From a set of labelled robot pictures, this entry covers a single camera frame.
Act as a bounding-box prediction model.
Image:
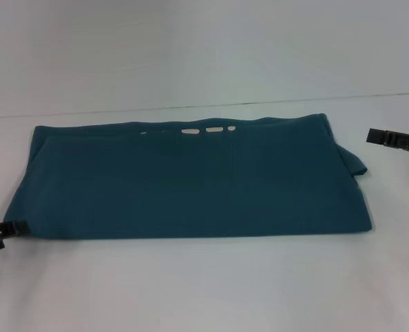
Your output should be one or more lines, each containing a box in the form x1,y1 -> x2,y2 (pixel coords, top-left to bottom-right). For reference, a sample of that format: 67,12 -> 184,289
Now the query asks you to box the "teal blue shirt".
4,113 -> 373,241

